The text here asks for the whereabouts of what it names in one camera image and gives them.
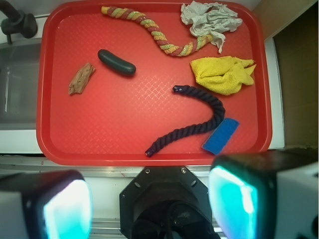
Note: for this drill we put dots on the crumpled grey cloth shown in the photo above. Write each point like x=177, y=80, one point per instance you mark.
x=212, y=19

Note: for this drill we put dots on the dark green plastic pickle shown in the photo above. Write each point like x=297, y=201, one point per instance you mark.
x=116, y=63

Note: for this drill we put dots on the brown plastic meat piece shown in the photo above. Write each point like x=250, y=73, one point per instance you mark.
x=81, y=79

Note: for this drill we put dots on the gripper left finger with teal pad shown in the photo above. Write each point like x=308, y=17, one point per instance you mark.
x=47, y=205

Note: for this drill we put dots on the metal sink basin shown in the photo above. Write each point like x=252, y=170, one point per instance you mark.
x=19, y=68

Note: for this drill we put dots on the black faucet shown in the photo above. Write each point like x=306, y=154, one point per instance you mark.
x=17, y=22

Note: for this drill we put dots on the yellow microfiber cloth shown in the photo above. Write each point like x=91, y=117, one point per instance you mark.
x=223, y=75

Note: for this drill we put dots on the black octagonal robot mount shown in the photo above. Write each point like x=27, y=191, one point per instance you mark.
x=166, y=203

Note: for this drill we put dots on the blue sponge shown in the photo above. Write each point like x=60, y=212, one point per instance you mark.
x=216, y=142

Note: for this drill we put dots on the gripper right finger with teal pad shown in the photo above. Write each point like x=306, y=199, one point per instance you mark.
x=267, y=195

